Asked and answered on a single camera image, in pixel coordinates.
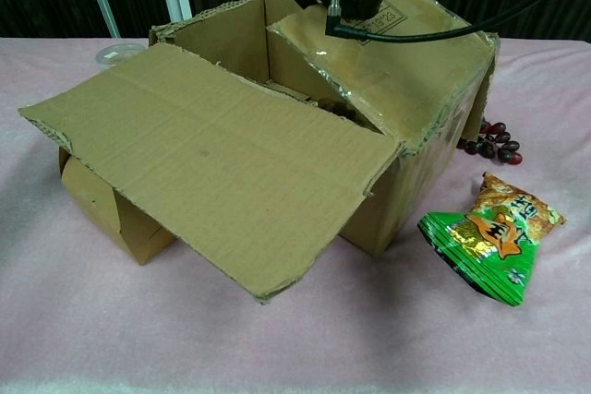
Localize large brown cardboard box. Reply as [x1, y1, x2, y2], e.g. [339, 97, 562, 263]
[18, 0, 502, 305]

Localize small kraft paper gable box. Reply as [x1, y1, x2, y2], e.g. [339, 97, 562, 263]
[57, 147, 176, 266]

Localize clear jar with orange contents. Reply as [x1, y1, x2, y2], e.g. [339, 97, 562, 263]
[95, 42, 144, 66]

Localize bunch of dark red grapes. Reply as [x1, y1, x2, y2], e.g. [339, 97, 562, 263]
[461, 119, 525, 165]

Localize green orange snack bag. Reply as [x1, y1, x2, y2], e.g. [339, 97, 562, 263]
[417, 171, 568, 307]

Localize pink tablecloth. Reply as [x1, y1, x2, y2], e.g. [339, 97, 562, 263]
[0, 36, 591, 394]

